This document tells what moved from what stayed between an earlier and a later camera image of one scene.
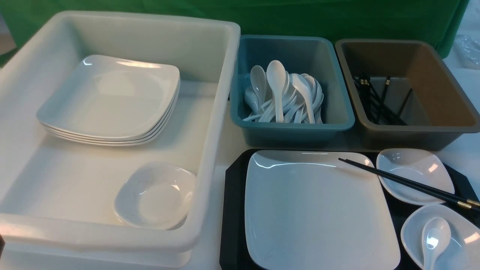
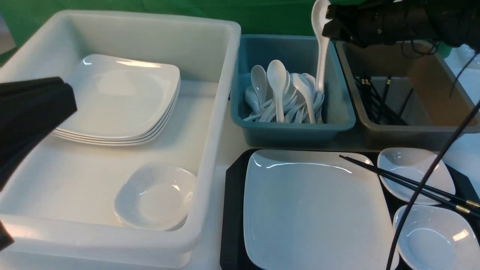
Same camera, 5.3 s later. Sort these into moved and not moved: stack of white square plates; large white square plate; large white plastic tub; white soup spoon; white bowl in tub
Moved: white soup spoon
Not moved: stack of white square plates; white bowl in tub; large white square plate; large white plastic tub
